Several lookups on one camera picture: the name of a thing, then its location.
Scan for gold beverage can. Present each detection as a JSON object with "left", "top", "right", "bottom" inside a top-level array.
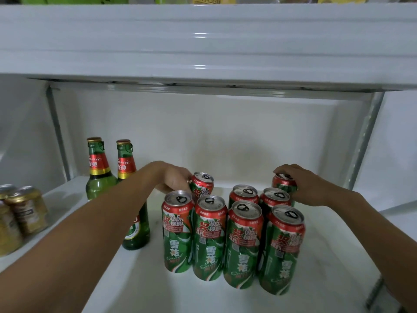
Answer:
[
  {"left": 5, "top": 186, "right": 50, "bottom": 235},
  {"left": 0, "top": 184, "right": 17, "bottom": 202},
  {"left": 0, "top": 201, "right": 23, "bottom": 257}
]

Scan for white shelf board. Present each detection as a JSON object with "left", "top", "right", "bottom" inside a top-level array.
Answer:
[{"left": 0, "top": 3, "right": 417, "bottom": 92}]

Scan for person's right hand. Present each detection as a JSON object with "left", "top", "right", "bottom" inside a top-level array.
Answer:
[{"left": 273, "top": 164, "right": 333, "bottom": 208}]

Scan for green glass beer bottle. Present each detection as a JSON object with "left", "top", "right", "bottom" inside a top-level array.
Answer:
[
  {"left": 85, "top": 137, "right": 118, "bottom": 201},
  {"left": 116, "top": 139, "right": 151, "bottom": 251}
]

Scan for cluster of green beer cans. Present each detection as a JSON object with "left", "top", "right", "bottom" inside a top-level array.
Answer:
[{"left": 162, "top": 184, "right": 306, "bottom": 296}]

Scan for grey metal shelf upright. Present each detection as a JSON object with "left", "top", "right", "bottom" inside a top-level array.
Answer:
[
  {"left": 345, "top": 92, "right": 386, "bottom": 190},
  {"left": 46, "top": 85, "right": 71, "bottom": 182}
]

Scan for person's left hand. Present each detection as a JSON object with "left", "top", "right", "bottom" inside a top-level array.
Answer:
[{"left": 152, "top": 161, "right": 193, "bottom": 195}]

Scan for person's left forearm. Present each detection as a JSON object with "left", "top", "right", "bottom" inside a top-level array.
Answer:
[{"left": 0, "top": 162, "right": 163, "bottom": 313}]

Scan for person's right forearm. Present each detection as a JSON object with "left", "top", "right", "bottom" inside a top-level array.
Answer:
[{"left": 326, "top": 181, "right": 417, "bottom": 313}]

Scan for green red beer can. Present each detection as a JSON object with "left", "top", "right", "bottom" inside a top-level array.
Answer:
[
  {"left": 189, "top": 172, "right": 215, "bottom": 202},
  {"left": 272, "top": 173, "right": 298, "bottom": 206}
]

